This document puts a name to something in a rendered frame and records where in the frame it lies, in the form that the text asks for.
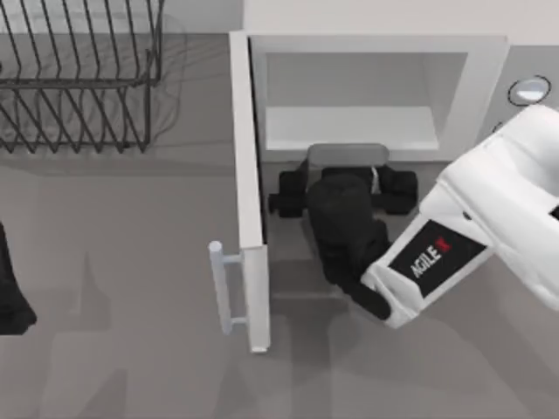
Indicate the pale grey rounded box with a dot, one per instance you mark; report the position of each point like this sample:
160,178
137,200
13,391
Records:
347,155

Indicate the white microwave door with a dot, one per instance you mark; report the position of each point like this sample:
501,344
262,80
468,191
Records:
246,183

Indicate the pale microwave oven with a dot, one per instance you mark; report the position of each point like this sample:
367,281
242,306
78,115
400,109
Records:
487,57

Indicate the round microwave knob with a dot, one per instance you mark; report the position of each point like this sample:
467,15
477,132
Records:
528,90

